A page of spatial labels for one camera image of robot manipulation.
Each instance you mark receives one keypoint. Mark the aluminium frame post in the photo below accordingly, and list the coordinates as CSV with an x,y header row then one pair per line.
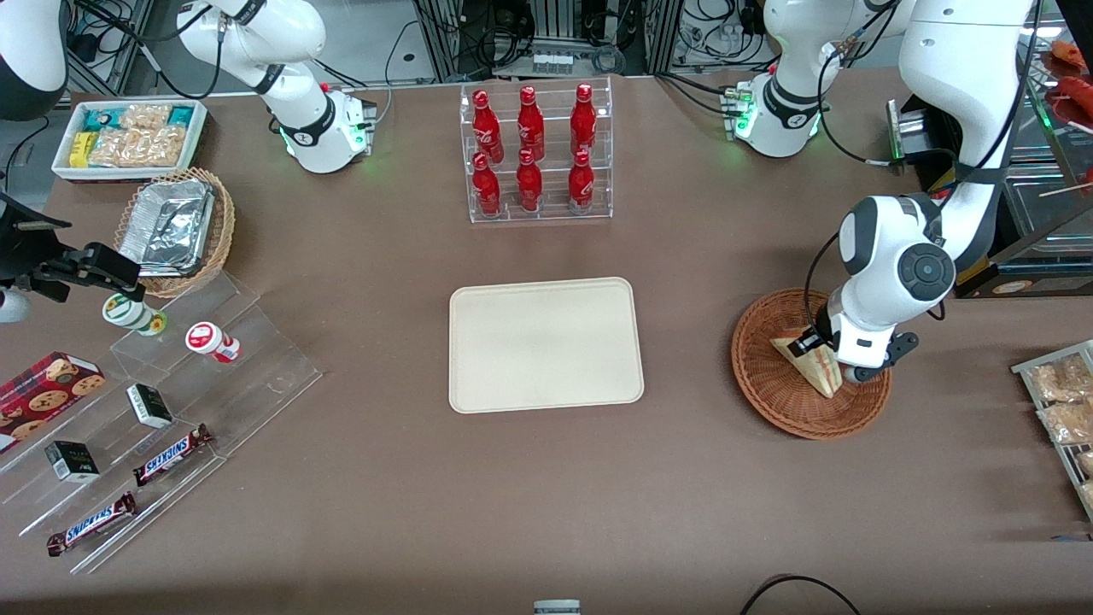
x,y
662,34
444,38

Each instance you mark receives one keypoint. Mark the teal snack packet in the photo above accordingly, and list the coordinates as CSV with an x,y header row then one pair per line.
x,y
180,115
100,118

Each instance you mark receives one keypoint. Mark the clear acrylic step display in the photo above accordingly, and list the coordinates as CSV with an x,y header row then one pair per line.
x,y
256,367

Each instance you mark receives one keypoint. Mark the white power strip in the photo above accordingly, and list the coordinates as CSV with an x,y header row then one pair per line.
x,y
552,63

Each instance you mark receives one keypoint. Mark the white rectangular snack box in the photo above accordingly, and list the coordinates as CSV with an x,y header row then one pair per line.
x,y
198,141

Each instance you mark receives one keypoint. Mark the stack of foil trays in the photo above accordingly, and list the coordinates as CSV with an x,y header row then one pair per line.
x,y
166,226

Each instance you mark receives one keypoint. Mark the light wicker basket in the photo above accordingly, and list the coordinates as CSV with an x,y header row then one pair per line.
x,y
220,231

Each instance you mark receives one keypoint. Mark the clear bag of fried snacks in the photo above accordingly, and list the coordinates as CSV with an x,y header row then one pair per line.
x,y
1067,423
1086,463
1088,494
1059,380

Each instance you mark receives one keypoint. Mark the red cookie box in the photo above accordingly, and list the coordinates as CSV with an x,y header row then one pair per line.
x,y
43,393

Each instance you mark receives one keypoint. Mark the brown round wicker basket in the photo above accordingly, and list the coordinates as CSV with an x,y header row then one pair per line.
x,y
768,393

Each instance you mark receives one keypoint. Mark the large clear rice cracker bag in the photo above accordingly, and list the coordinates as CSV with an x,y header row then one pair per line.
x,y
137,147

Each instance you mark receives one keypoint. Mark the yellow snack packet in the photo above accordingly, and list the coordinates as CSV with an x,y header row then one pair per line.
x,y
81,149

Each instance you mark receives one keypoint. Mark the snickers bar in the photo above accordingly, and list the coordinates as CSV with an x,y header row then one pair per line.
x,y
171,455
90,524

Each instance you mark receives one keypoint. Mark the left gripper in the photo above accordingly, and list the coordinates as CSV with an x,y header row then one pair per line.
x,y
821,330

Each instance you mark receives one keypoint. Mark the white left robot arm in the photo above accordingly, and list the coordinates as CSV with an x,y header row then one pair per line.
x,y
965,68

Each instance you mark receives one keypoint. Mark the green white yogurt cup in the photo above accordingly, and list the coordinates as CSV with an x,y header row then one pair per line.
x,y
132,313

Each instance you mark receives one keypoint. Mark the clear acrylic bottle rack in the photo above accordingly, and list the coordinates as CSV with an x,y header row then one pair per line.
x,y
553,213

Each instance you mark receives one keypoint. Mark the triangle sandwich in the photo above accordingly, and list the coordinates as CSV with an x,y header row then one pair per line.
x,y
815,376

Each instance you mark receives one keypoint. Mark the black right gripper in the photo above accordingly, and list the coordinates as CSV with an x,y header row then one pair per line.
x,y
34,272

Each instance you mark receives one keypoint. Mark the red white yogurt cup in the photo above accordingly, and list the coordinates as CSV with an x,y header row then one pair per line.
x,y
209,340

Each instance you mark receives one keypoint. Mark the red cola bottle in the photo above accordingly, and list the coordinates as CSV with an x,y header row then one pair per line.
x,y
581,183
486,186
583,118
530,121
528,183
486,124

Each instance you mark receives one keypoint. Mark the small clear rice cracker bag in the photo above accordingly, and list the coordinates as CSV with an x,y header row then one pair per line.
x,y
145,115

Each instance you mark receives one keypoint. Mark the small black box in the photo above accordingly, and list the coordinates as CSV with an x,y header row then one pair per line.
x,y
149,406
71,461

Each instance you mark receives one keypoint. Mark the tray of packaged snacks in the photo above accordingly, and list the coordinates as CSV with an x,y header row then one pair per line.
x,y
1021,369

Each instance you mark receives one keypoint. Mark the cream plastic tray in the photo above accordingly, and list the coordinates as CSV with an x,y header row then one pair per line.
x,y
546,346

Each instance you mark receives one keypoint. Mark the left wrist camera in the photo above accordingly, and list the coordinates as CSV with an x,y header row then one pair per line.
x,y
901,346

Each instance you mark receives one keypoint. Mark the grey white object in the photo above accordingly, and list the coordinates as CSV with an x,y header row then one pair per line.
x,y
557,608

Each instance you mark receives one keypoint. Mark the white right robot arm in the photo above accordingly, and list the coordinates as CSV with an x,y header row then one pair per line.
x,y
299,34

